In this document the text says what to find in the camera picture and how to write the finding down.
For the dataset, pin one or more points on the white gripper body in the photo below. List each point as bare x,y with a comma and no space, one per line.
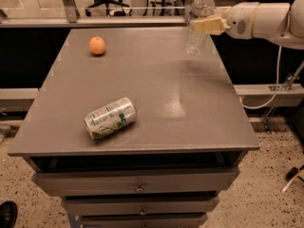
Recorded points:
239,21

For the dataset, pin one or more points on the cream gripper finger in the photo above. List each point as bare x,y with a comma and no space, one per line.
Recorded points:
222,11
210,25

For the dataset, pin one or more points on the clear plastic water bottle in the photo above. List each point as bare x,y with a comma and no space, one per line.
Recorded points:
199,11

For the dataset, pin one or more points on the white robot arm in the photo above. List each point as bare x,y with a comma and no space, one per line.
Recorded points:
279,23

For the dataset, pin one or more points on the black office chair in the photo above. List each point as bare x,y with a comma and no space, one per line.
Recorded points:
122,11

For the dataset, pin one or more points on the orange fruit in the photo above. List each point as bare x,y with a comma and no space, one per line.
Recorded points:
97,45

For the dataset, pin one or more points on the white green soda can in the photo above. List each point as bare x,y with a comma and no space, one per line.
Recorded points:
110,118

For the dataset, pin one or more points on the grey drawer cabinet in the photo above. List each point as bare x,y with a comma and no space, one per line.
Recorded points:
130,132

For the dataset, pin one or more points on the black white floor tool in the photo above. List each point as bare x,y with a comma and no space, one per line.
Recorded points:
292,175

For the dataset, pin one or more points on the black shoe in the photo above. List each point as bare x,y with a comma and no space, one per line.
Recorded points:
8,214

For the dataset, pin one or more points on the metal railing frame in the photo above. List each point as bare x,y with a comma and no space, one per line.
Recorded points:
71,13

